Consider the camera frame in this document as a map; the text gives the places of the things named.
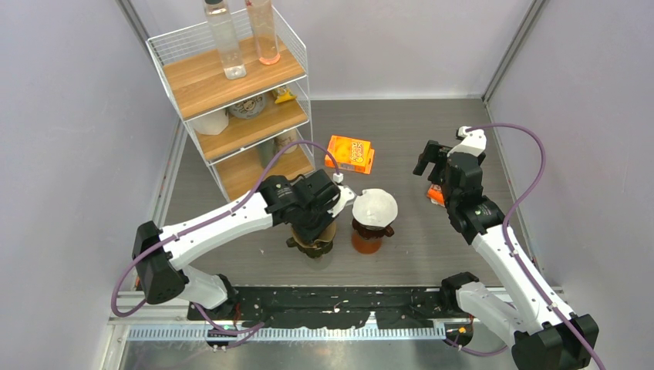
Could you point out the amber glass carafe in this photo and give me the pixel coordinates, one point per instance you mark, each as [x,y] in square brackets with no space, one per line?
[365,246]

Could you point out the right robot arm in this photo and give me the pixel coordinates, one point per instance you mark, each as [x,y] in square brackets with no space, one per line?
[541,330]

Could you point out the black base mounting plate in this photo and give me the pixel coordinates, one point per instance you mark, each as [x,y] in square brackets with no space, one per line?
[338,307]

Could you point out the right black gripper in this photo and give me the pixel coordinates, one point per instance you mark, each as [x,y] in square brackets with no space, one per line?
[434,153]

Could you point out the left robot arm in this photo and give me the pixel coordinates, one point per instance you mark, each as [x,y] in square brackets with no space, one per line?
[163,256]

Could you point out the brown paper coffee filter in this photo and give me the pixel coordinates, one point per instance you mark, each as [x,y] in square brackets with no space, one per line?
[323,235]

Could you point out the white wire wooden shelf rack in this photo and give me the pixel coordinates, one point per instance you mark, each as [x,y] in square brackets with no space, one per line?
[190,70]

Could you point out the dark green glass dripper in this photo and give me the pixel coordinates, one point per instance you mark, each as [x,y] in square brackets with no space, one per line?
[313,251]

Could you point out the orange sponge box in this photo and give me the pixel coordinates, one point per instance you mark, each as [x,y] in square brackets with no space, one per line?
[350,154]

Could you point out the white paper coffee filter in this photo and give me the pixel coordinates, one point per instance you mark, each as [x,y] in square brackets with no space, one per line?
[375,208]

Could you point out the cartoon printed round tin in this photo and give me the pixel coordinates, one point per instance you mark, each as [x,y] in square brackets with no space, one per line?
[248,108]

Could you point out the yellow snack bag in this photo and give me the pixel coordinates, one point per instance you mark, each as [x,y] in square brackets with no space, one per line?
[283,94]

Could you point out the orange photo printed package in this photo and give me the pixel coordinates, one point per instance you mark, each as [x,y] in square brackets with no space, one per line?
[435,195]

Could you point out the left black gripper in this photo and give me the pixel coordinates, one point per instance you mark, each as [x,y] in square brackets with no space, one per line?
[312,235]

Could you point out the clear tall bottle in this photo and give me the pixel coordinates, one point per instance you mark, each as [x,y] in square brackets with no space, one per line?
[221,24]

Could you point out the white cup on shelf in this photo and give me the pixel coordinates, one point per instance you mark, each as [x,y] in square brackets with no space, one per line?
[211,124]

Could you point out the amber brown glass dripper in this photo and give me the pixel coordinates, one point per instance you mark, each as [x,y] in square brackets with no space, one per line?
[367,232]

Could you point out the pink tinted tall bottle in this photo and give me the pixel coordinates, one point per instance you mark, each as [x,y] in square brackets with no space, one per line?
[260,13]

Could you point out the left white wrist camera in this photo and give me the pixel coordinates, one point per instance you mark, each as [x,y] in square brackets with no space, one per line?
[346,199]

